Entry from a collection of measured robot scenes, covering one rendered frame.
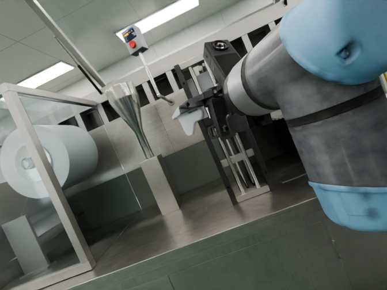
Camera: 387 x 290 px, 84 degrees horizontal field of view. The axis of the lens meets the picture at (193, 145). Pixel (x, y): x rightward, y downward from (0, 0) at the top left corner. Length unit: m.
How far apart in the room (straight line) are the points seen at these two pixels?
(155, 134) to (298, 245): 0.88
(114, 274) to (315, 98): 0.75
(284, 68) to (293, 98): 0.02
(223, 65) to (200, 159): 0.94
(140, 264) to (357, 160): 0.68
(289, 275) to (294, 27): 0.72
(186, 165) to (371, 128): 1.12
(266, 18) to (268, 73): 1.18
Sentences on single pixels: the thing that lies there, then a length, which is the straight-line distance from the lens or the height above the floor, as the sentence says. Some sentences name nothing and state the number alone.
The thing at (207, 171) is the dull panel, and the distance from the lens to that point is 1.26.
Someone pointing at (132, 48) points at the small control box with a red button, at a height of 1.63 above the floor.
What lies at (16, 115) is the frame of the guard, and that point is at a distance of 0.94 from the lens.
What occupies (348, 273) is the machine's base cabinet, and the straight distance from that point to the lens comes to 0.86.
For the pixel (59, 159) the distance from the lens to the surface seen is 0.97.
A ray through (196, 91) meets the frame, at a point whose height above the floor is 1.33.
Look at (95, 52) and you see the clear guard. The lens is 1.34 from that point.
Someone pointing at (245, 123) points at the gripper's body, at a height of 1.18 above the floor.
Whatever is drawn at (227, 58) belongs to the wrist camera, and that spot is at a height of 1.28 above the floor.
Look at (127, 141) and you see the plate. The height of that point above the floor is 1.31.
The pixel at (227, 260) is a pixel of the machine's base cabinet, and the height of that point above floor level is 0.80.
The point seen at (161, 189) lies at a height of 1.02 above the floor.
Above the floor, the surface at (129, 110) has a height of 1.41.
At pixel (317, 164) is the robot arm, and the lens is 0.21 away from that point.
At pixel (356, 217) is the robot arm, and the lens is 0.22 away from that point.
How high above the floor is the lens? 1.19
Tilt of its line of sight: 2 degrees down
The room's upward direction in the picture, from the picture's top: 23 degrees counter-clockwise
